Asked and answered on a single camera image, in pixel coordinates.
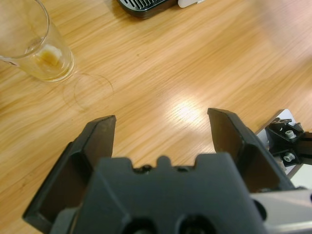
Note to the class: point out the clear drinking glass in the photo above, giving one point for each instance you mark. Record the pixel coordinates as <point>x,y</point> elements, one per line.
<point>48,48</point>

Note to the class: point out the white capsule coffee machine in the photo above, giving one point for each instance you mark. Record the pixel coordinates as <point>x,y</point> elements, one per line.
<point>143,8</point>

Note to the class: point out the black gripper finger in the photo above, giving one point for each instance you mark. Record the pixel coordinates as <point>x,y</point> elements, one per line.
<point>73,170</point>
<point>243,151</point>

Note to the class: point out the dark camera mount post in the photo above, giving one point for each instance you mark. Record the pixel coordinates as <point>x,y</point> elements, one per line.
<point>275,136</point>

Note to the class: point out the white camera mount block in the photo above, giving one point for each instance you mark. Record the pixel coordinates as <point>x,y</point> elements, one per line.
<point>262,140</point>

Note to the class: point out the stained white paper scrap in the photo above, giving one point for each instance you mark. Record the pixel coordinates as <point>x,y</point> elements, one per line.
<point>50,54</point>

